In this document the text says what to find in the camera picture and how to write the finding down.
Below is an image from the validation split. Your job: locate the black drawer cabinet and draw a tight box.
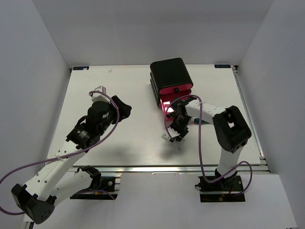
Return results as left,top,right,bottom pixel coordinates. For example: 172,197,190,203
150,58,193,105

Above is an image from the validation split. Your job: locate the blue label sticker right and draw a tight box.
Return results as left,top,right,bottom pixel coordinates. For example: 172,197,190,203
214,64,231,69

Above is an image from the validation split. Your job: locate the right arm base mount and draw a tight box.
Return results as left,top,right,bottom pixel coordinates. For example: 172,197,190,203
195,176,245,203

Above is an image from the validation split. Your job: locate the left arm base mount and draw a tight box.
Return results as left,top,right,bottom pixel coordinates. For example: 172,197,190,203
70,166,121,200

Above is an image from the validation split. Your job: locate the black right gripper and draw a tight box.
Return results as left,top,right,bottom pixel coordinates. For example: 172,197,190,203
169,116,192,142

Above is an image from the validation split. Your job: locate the aluminium rail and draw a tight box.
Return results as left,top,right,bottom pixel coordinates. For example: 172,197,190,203
69,165,269,173
231,65,265,160

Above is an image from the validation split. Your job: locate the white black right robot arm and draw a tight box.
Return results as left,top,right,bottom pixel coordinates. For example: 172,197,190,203
163,96,252,190

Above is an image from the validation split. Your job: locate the large green handled screwdriver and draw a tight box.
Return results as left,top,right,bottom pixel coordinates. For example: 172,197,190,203
193,118,210,125

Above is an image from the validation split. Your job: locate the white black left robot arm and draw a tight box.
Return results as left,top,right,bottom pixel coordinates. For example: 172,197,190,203
11,95,132,224

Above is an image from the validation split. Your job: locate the aluminium front rail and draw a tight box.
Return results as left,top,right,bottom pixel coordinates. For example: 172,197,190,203
69,165,269,173

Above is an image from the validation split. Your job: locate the blue label sticker left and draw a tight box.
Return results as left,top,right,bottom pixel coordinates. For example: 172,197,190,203
72,66,89,71

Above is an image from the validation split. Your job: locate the blue label sticker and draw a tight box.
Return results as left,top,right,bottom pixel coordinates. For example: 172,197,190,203
214,64,231,69
72,66,89,71

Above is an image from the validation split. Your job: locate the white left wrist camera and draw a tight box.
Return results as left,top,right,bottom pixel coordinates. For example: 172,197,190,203
89,85,110,103

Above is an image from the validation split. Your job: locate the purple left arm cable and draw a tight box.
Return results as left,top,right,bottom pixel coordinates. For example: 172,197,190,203
0,90,120,217

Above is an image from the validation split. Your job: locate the aluminium right side rail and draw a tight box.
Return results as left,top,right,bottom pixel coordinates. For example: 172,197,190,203
231,65,265,160

